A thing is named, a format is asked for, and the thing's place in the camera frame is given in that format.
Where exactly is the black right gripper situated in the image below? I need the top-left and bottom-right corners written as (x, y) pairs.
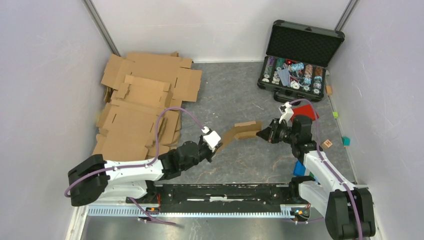
top-left (256, 118), bottom-right (298, 146)

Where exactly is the brown cardboard box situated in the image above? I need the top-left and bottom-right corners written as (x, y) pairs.
top-left (217, 121), bottom-right (263, 153)

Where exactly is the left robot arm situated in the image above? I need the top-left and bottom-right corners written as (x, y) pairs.
top-left (65, 136), bottom-right (223, 207)

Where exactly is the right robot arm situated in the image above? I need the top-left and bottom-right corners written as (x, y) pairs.
top-left (256, 115), bottom-right (377, 240)

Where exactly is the red flat box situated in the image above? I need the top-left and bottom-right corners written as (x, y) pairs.
top-left (290, 104), bottom-right (319, 121)

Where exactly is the blue block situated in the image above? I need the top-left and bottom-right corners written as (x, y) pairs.
top-left (293, 161), bottom-right (306, 177)

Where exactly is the wooden letter cube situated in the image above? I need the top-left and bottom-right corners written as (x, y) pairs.
top-left (321, 139), bottom-right (333, 149)

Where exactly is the green cube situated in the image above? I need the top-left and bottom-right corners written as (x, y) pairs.
top-left (332, 111), bottom-right (339, 119)

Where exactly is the black poker chip case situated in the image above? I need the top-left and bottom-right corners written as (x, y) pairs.
top-left (257, 20), bottom-right (345, 103)

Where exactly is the small orange wooden block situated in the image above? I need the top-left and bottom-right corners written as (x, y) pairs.
top-left (325, 85), bottom-right (333, 96)

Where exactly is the teal cube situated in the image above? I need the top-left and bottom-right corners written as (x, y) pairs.
top-left (341, 136), bottom-right (351, 147)

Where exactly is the stack of flat cardboard boxes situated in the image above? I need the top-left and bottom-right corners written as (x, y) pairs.
top-left (93, 52), bottom-right (202, 162)

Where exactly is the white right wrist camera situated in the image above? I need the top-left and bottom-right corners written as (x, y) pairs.
top-left (278, 102), bottom-right (294, 124)

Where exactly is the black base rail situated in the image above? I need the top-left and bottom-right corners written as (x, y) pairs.
top-left (135, 183), bottom-right (307, 214)

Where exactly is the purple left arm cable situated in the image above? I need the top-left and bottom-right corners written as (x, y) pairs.
top-left (64, 106), bottom-right (210, 226)

